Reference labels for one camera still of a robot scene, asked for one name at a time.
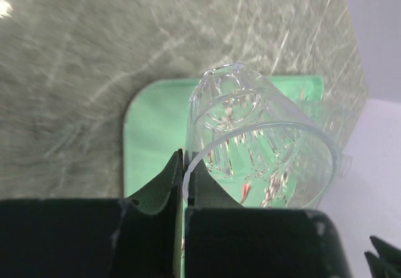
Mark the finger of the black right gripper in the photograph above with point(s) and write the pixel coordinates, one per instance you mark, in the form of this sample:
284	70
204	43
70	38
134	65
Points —
387	263

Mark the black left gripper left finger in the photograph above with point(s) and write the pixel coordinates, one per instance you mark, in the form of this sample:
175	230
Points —
137	236

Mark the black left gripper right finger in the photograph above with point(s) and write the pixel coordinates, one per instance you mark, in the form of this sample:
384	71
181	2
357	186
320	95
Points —
224	239

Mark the clear faceted drinking glass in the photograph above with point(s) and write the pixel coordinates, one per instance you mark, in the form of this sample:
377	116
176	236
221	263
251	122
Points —
249	145

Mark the green floral bird tray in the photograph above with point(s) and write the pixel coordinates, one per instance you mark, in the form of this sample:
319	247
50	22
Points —
156	123

